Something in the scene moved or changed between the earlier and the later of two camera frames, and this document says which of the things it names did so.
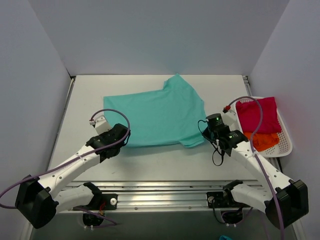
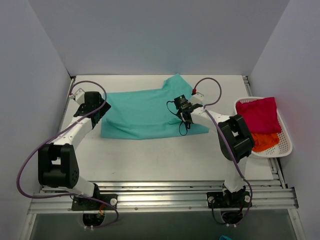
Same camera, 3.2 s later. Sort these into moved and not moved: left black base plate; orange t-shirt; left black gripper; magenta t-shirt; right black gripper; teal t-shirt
Moved: right black gripper; left black gripper; teal t-shirt
Not moved: orange t-shirt; magenta t-shirt; left black base plate
